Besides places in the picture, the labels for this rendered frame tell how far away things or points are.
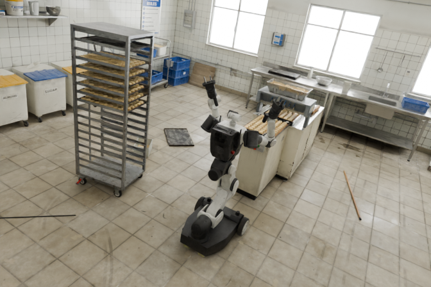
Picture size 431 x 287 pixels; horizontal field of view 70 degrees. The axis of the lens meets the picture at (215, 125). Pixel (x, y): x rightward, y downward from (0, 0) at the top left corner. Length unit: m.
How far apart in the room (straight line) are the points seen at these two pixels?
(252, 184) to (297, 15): 4.33
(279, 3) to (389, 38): 2.30
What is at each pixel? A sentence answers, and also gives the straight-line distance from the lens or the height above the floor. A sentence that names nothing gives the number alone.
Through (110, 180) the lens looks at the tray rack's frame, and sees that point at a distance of 3.80.
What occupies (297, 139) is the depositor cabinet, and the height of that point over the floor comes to 0.69.
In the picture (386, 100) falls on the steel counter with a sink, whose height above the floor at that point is 0.86.
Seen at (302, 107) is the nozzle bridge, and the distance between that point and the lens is 4.15.
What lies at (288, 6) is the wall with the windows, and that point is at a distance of 7.23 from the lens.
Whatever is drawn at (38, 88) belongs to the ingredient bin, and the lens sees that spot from 5.39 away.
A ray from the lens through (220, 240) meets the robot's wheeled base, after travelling 3.13.
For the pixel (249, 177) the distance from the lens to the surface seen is 3.85.
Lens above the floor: 2.32
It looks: 23 degrees down
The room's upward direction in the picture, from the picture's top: 9 degrees clockwise
